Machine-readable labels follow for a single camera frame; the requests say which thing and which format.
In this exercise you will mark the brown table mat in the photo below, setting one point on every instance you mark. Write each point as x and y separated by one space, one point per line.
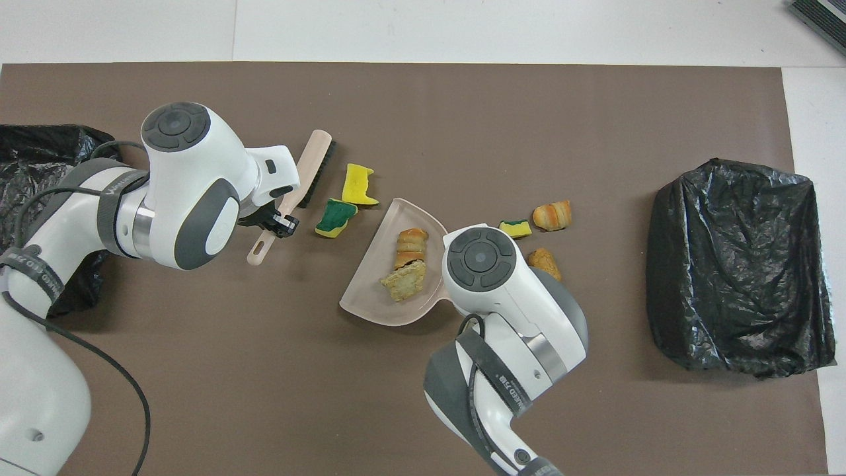
462 119

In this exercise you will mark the pale crumbly bread piece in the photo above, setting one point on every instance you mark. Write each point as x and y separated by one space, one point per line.
404 281

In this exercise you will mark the beige plastic dustpan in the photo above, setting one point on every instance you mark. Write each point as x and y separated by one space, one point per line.
396 218

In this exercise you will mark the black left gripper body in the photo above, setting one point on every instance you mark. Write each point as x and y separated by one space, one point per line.
259 218

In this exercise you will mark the black bag-lined bin pink spot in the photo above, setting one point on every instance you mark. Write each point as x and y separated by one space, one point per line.
39 152

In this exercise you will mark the large yellow green sponge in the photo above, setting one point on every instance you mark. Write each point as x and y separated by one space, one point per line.
336 218

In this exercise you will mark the striped orange croissant piece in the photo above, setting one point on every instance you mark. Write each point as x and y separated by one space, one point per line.
552 216

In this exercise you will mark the cylindrical golden bread roll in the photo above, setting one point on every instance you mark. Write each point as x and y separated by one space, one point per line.
544 263

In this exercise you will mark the beige hand brush black bristles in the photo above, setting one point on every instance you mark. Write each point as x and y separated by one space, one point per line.
310 165

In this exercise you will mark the notched all-yellow sponge piece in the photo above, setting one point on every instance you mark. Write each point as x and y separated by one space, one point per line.
358 184

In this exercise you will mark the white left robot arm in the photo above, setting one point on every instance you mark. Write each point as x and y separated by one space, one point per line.
192 172

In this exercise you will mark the small yellow green sponge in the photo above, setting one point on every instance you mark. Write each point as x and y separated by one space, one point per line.
515 229

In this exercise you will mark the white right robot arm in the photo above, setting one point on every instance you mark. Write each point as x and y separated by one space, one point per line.
502 304

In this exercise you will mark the grey ribbed panel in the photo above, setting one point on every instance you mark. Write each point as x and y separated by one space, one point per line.
826 20

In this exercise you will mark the brown croissant end piece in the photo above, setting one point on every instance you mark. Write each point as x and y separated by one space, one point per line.
411 248

